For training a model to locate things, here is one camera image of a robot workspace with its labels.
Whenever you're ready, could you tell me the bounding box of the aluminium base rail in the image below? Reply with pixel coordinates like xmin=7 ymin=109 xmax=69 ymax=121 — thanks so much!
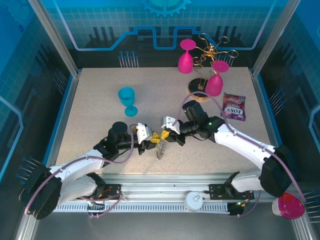
xmin=49 ymin=172 xmax=278 ymax=205

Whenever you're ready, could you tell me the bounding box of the gold wire glass rack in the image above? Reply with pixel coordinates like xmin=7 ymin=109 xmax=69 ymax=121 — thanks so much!
xmin=187 ymin=32 xmax=240 ymax=103

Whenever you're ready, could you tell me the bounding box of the aluminium side frame rail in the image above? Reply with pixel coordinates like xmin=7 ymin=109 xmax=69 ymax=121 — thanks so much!
xmin=251 ymin=72 xmax=287 ymax=156
xmin=41 ymin=72 xmax=82 ymax=173

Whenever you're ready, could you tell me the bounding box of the purple candy bag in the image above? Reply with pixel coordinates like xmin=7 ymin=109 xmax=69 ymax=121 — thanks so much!
xmin=220 ymin=92 xmax=247 ymax=122

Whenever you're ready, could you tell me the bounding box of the white can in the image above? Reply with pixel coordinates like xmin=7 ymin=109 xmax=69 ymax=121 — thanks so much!
xmin=184 ymin=191 xmax=203 ymax=212

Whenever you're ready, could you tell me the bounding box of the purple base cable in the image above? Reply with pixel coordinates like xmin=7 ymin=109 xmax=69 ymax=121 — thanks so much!
xmin=228 ymin=189 xmax=263 ymax=218
xmin=77 ymin=193 xmax=124 ymax=219

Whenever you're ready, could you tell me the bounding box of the aluminium frame post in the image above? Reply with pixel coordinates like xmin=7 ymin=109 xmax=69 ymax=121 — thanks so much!
xmin=249 ymin=0 xmax=296 ymax=78
xmin=26 ymin=0 xmax=83 ymax=78

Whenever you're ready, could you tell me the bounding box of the pink plastic goblet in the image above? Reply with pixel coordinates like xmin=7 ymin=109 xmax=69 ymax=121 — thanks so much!
xmin=177 ymin=39 xmax=197 ymax=75
xmin=204 ymin=60 xmax=230 ymax=97

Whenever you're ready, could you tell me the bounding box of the white slotted cable duct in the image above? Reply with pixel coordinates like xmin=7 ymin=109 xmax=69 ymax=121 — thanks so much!
xmin=53 ymin=202 xmax=231 ymax=213

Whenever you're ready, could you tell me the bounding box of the blue plastic goblet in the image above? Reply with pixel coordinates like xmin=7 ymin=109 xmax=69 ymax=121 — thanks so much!
xmin=117 ymin=86 xmax=139 ymax=118

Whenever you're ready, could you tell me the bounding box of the pink lidded white cup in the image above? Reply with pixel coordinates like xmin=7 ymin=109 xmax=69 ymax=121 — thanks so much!
xmin=271 ymin=192 xmax=306 ymax=220

